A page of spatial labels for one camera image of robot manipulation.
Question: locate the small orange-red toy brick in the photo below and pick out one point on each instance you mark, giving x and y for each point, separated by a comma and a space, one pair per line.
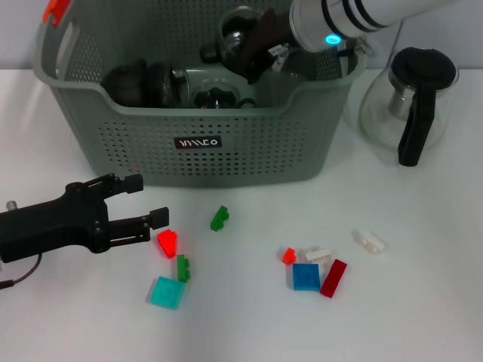
288, 257

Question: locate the green toy brick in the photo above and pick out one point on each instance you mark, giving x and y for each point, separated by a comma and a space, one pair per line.
184, 268
220, 218

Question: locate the dark clay teapot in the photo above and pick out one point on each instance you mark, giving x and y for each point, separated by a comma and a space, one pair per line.
124, 84

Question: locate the glass teapot black lid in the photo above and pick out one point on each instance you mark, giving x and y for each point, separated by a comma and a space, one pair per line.
422, 68

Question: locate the grey perforated storage basket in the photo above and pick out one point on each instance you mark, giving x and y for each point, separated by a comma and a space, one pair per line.
245, 151

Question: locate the clear whitish toy brick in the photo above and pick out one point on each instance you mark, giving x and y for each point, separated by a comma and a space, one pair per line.
370, 243

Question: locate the red sloped toy brick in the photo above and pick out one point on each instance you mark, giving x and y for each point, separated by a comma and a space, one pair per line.
168, 243

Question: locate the glass teacup black holder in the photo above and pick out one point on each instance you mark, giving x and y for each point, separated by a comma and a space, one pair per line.
234, 41
217, 96
166, 84

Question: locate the dark red long brick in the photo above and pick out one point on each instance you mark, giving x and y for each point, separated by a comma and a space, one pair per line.
334, 279

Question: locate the white toy brick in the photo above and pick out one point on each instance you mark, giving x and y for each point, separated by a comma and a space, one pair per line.
319, 254

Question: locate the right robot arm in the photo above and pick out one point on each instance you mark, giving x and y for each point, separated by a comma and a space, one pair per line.
339, 19

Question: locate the teal square toy plate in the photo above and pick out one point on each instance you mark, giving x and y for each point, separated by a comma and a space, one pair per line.
167, 293

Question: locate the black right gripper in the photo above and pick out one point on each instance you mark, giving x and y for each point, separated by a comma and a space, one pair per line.
279, 37

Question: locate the blue square toy plate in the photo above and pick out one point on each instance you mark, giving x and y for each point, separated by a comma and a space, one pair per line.
305, 277

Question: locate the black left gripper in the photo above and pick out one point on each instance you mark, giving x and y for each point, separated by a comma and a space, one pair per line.
56, 226

